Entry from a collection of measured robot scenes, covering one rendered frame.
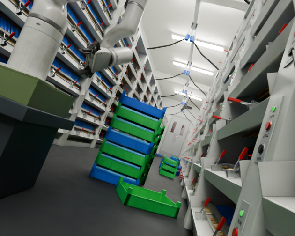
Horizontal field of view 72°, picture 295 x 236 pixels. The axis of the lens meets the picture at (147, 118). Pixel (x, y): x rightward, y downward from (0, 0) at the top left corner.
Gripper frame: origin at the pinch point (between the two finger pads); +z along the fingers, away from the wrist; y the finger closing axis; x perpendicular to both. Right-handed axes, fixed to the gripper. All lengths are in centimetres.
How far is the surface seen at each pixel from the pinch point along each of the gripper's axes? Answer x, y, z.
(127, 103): 6.3, -30.4, -39.0
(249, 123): 63, 16, 3
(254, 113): 62, 19, 6
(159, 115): 26, -30, -48
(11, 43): -58, -20, -7
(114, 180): 28, -66, -16
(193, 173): 66, -74, -75
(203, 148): 61, -57, -88
